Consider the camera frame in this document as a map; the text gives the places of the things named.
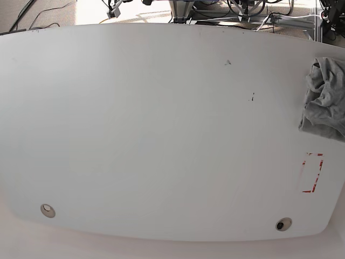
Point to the grey printed t-shirt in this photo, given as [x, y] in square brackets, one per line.
[323, 108]

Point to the dark table grommet hole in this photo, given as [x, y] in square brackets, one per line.
[283, 224]

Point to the red tape rectangle marking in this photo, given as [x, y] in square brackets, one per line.
[310, 172]

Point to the aluminium frame stand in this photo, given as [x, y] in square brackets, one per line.
[180, 11]

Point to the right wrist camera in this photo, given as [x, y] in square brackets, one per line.
[115, 13]

